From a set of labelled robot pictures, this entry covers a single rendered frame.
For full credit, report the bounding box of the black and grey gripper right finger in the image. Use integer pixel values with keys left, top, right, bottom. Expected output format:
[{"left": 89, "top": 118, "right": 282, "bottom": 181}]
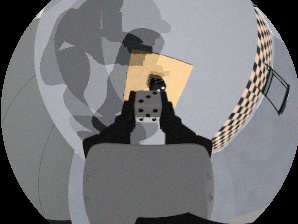
[{"left": 159, "top": 91, "right": 213, "bottom": 158}]

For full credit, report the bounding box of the tan mat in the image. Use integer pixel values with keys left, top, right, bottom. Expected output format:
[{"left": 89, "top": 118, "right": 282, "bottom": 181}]
[{"left": 124, "top": 49, "right": 193, "bottom": 107}]

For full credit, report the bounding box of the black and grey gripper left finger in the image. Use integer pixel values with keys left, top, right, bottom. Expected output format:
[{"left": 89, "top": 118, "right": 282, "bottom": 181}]
[{"left": 82, "top": 91, "right": 136, "bottom": 159}]

